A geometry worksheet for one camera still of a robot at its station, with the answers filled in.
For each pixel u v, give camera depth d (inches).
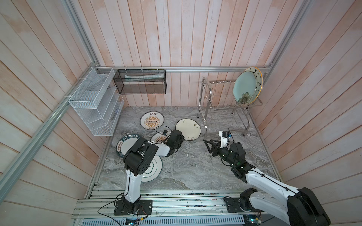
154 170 33.8
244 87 35.0
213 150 28.5
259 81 29.5
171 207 29.4
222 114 45.9
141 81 41.0
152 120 43.8
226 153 27.6
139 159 20.9
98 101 28.2
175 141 30.9
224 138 28.2
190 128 42.2
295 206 16.0
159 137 39.7
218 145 28.4
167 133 36.3
